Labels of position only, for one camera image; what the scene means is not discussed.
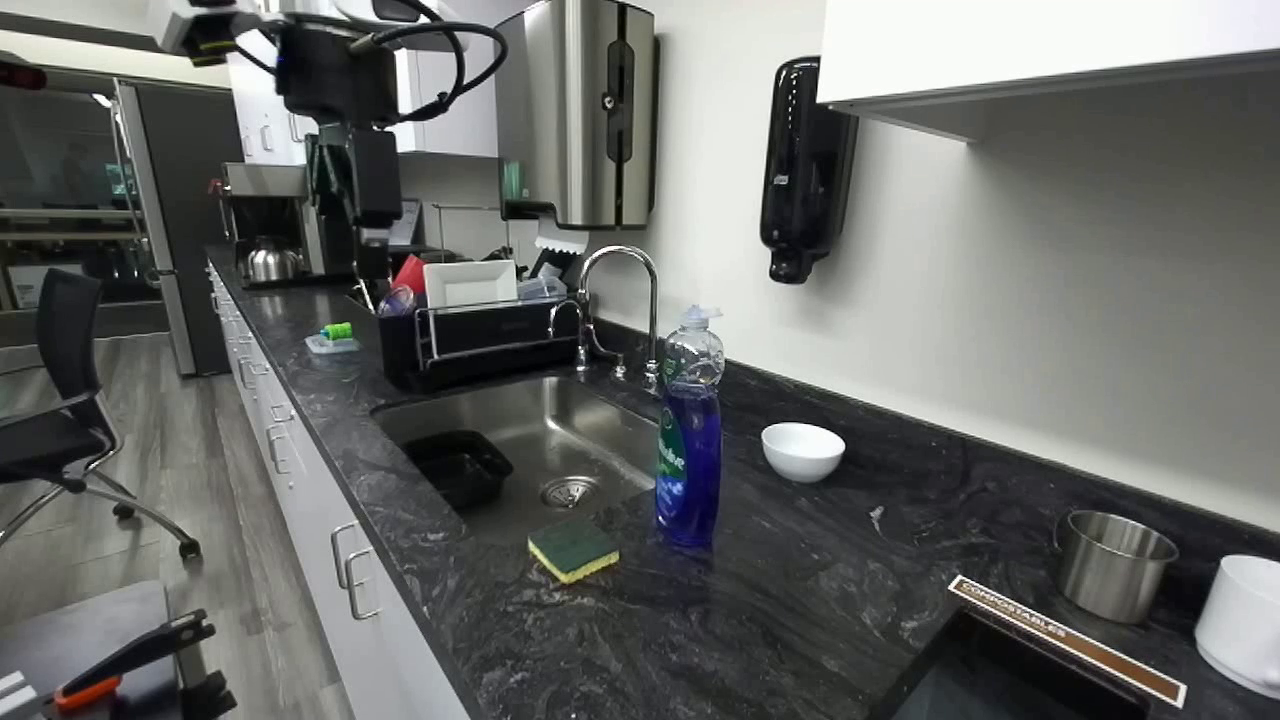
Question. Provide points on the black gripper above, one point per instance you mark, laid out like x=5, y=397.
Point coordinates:
x=341, y=85

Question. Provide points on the blue dish soap bottle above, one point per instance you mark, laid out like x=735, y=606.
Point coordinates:
x=690, y=432

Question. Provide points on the stainless steel sink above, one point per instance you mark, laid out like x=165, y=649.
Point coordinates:
x=546, y=426

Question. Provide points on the sink drain strainer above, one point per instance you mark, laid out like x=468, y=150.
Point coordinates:
x=571, y=489

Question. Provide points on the steel paper towel dispenser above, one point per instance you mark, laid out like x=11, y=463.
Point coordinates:
x=578, y=114

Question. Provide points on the black dish rack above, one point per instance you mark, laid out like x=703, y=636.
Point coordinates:
x=452, y=346

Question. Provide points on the chrome faucet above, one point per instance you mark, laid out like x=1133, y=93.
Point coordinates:
x=597, y=290

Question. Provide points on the black plastic food tray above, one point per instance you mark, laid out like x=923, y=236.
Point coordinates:
x=461, y=467

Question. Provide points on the black office chair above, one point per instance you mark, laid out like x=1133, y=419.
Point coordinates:
x=69, y=443

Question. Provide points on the white upper cabinet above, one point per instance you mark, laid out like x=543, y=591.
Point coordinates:
x=901, y=49

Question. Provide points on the yellow green sponge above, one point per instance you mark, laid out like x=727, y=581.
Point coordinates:
x=573, y=551

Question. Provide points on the small white bowl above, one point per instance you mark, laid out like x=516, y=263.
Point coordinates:
x=801, y=454

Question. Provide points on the black orange pliers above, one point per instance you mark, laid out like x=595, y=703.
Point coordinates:
x=95, y=685

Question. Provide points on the stainless steel cup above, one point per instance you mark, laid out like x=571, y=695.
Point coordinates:
x=1115, y=566

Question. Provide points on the countertop trash opening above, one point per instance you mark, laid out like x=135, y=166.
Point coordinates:
x=1002, y=657

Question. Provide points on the white paper towel roll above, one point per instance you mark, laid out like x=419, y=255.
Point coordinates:
x=1237, y=631

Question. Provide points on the black wall soap dispenser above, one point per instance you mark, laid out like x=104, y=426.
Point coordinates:
x=807, y=175

